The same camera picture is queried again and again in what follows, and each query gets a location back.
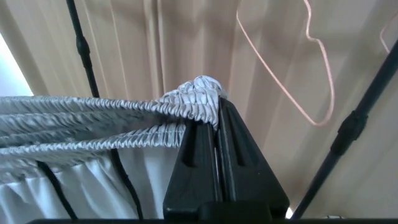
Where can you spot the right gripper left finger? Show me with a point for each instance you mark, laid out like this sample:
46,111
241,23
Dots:
192,189

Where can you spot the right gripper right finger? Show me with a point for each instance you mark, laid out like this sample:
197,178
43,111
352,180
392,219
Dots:
258,189

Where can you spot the pale grey shorts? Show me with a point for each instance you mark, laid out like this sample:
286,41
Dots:
93,124

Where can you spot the pink clothes hanger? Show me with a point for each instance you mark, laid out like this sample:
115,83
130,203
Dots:
382,39
333,93

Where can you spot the black clothes rack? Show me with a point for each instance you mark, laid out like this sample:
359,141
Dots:
349,130

